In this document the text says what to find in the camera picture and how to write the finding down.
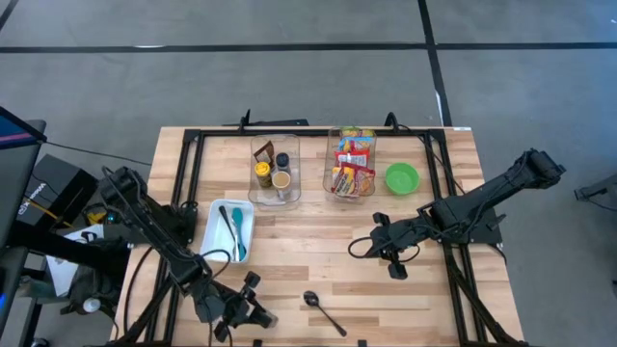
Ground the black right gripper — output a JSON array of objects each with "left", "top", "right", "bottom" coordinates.
[{"left": 368, "top": 211, "right": 435, "bottom": 280}]

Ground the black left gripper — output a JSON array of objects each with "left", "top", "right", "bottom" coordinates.
[{"left": 192, "top": 271, "right": 267, "bottom": 344}]

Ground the black spoon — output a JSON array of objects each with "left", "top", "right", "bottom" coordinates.
[
  {"left": 218, "top": 204, "right": 238, "bottom": 261},
  {"left": 303, "top": 290, "right": 348, "bottom": 337}
]

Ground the teal plastic spoon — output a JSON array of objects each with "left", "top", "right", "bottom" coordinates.
[{"left": 230, "top": 206, "right": 249, "bottom": 261}]

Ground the lime chili shrimp ramen packet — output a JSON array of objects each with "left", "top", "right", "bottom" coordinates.
[{"left": 336, "top": 125, "right": 377, "bottom": 153}]

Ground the tan-lidded spice jar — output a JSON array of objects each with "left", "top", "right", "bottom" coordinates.
[{"left": 271, "top": 171, "right": 293, "bottom": 199}]

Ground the yellow-lidded jar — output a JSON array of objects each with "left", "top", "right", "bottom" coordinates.
[{"left": 254, "top": 161, "right": 274, "bottom": 189}]

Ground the brown foil packet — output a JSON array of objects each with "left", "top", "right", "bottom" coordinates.
[{"left": 253, "top": 140, "right": 276, "bottom": 170}]

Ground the green plastic bowl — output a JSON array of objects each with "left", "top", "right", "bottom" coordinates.
[{"left": 384, "top": 161, "right": 421, "bottom": 197}]

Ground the white rectangular tray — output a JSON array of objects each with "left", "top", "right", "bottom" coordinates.
[{"left": 199, "top": 198, "right": 255, "bottom": 265}]

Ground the clear plastic bin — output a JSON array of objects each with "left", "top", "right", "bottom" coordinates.
[
  {"left": 248, "top": 133, "right": 303, "bottom": 208},
  {"left": 321, "top": 125, "right": 378, "bottom": 201}
]

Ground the white paper sheet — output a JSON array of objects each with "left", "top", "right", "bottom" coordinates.
[{"left": 45, "top": 224, "right": 105, "bottom": 298}]

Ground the black case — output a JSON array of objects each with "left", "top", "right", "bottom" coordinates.
[{"left": 16, "top": 153, "right": 102, "bottom": 227}]

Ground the black monitor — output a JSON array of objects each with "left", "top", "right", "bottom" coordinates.
[{"left": 0, "top": 105, "right": 48, "bottom": 252}]

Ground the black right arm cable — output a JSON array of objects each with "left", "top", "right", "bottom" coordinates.
[{"left": 346, "top": 234, "right": 421, "bottom": 265}]

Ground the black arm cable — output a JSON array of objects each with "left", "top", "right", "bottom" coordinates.
[
  {"left": 200, "top": 249, "right": 232, "bottom": 280},
  {"left": 346, "top": 234, "right": 421, "bottom": 265}
]

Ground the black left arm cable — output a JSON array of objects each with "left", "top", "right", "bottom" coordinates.
[{"left": 200, "top": 249, "right": 232, "bottom": 280}]

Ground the black aluminium table frame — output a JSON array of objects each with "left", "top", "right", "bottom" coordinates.
[{"left": 113, "top": 125, "right": 529, "bottom": 347}]

